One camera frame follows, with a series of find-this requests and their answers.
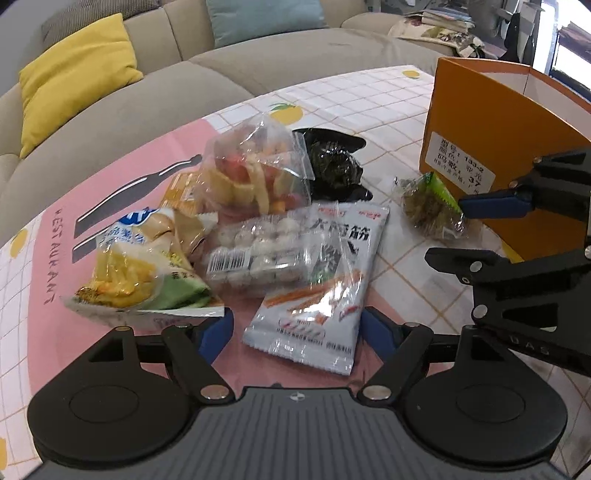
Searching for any yellow and green chip bag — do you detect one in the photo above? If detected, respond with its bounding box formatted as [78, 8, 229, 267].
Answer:
[62, 206, 225, 325]

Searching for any white packet with orange strips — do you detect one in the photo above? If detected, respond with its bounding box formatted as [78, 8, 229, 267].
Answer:
[242, 202, 391, 376]

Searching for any clear packet of white balls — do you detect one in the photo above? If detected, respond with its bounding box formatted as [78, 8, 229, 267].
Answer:
[203, 215, 345, 298]

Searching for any clear bag of colourful crisps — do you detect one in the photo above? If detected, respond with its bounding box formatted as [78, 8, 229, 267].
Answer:
[203, 113, 315, 221]

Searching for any black snack packet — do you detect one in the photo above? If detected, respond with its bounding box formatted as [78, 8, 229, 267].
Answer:
[292, 128, 376, 202]

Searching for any yellow cushion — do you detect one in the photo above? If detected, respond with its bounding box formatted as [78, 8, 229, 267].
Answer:
[18, 13, 145, 160]

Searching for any grey striped cushion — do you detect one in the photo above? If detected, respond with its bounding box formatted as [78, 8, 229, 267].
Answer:
[41, 0, 114, 40]

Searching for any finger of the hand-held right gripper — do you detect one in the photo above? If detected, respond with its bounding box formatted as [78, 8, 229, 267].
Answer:
[425, 244, 591, 326]
[458, 147, 591, 221]

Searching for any beige sofa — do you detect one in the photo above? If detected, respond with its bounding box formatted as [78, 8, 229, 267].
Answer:
[0, 0, 444, 232]

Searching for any pink and white printed tablecloth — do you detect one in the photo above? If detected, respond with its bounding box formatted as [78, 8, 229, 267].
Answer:
[0, 65, 591, 480]

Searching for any stack of books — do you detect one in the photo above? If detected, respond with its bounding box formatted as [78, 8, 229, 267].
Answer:
[406, 7, 476, 29]

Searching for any orange cardboard box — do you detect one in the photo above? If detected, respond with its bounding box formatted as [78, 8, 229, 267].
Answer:
[419, 56, 591, 265]

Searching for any small green snack packet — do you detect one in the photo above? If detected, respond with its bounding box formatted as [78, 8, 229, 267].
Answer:
[392, 172, 469, 241]

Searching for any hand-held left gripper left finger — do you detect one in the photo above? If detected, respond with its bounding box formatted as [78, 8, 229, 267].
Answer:
[85, 308, 234, 401]

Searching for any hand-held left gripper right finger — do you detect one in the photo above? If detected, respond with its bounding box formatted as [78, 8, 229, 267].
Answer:
[361, 307, 509, 401]

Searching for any light blue cushion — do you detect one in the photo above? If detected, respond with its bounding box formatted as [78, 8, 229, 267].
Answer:
[205, 0, 329, 49]

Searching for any orange snack packet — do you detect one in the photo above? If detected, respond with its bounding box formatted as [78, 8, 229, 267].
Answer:
[159, 168, 219, 219]

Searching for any black hanging bag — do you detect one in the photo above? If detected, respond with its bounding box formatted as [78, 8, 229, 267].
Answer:
[501, 0, 540, 64]

